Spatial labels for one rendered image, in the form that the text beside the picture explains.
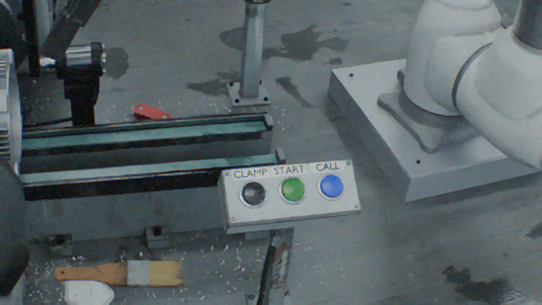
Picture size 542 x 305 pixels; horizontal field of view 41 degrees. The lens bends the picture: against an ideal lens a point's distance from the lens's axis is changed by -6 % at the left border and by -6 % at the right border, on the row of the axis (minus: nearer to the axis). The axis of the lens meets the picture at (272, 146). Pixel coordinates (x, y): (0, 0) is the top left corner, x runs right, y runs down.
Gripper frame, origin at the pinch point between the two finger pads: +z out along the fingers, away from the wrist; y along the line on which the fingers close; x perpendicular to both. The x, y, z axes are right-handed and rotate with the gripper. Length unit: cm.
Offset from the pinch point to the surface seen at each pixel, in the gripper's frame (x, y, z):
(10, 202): -1.5, 22.1, 11.4
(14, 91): 0.8, -13.3, 19.7
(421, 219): 69, 4, 4
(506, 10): 243, -211, -3
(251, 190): 24.7, 21.7, -1.9
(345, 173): 35.6, 20.2, -8.1
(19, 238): 0.4, 25.6, 13.2
